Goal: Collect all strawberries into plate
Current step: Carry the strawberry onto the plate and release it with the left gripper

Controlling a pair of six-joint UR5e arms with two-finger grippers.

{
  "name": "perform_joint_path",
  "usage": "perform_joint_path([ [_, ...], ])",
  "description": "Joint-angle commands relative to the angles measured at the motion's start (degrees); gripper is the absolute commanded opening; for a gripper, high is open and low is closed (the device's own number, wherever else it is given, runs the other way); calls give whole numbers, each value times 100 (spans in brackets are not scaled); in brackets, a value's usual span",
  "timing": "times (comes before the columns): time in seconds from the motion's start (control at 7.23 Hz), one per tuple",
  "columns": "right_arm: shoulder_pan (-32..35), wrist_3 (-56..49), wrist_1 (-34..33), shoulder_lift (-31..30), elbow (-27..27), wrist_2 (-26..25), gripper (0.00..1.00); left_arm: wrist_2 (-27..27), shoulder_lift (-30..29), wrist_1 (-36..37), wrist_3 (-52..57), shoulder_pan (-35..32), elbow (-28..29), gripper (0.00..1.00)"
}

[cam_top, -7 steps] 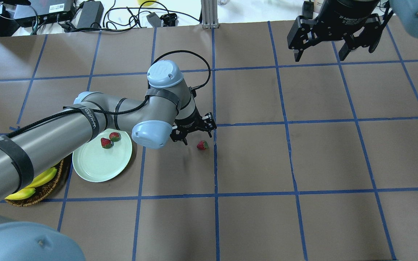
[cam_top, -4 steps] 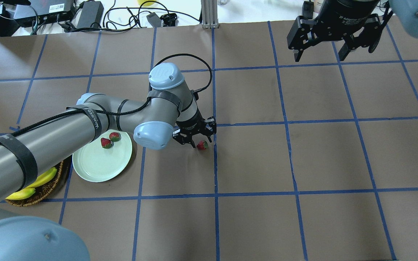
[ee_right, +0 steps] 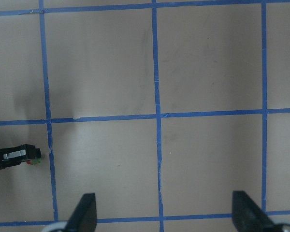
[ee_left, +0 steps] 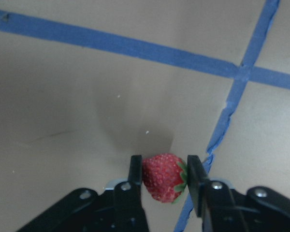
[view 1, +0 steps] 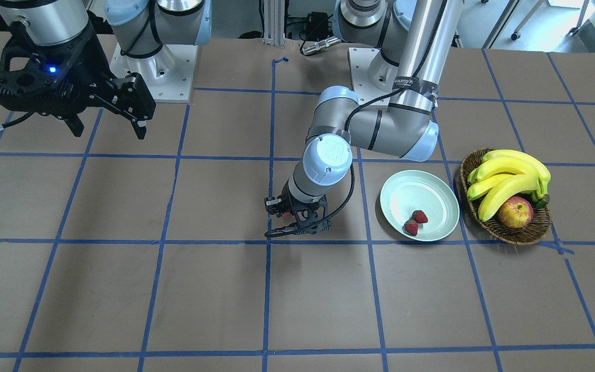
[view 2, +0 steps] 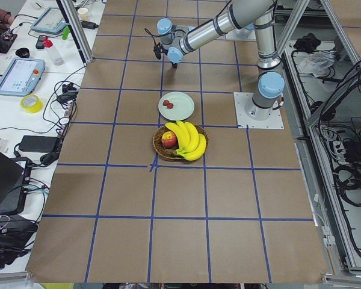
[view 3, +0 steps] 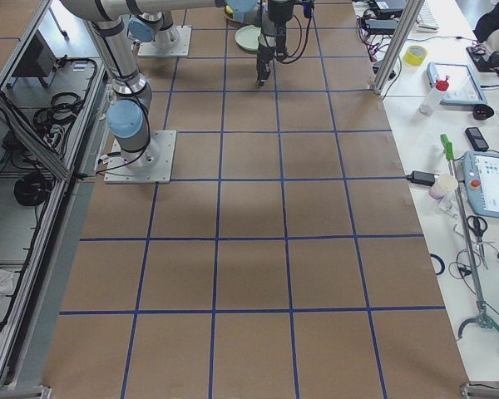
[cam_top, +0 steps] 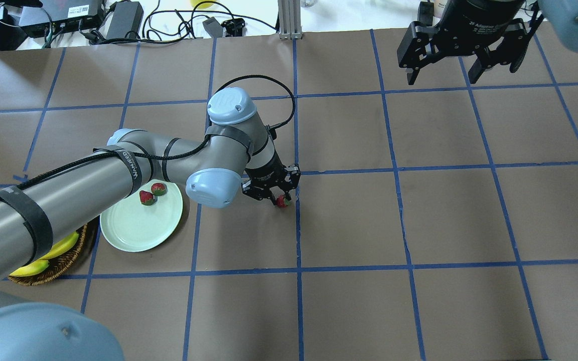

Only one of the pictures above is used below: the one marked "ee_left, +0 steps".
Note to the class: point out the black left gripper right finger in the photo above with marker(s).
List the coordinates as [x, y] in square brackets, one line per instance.
[213, 201]

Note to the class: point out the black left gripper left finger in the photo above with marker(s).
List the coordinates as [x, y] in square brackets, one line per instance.
[129, 213]

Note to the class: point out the red strawberry pointed top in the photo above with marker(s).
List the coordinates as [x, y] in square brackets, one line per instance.
[165, 177]

